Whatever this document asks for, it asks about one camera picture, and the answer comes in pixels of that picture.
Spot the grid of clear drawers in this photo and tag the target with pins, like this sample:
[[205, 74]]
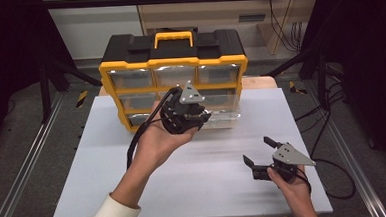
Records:
[[131, 79]]

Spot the person's left hand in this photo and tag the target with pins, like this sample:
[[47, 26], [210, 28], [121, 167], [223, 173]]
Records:
[[153, 147]]

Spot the yellow black hazard tape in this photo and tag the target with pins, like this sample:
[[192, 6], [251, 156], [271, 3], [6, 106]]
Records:
[[82, 98], [295, 89]]

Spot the black metal stand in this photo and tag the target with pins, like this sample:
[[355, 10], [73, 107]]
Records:
[[321, 78], [45, 92]]

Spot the aluminium floor rail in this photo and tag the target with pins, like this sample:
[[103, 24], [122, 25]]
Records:
[[27, 164], [350, 160]]

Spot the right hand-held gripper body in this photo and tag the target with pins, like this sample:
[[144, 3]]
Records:
[[290, 155]]

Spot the yellow black organizer case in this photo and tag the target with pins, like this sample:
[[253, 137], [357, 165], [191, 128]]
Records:
[[173, 47]]

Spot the white sleeve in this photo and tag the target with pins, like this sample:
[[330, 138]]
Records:
[[110, 216]]

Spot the clear plastic drawer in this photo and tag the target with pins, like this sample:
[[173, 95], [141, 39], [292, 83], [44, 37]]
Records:
[[225, 118]]

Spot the black curtain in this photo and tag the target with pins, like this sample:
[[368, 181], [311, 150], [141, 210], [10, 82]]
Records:
[[372, 62], [7, 48]]

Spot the person's right hand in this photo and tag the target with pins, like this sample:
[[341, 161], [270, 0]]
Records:
[[295, 191]]

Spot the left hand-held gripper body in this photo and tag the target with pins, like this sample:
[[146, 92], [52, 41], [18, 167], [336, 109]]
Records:
[[178, 117]]

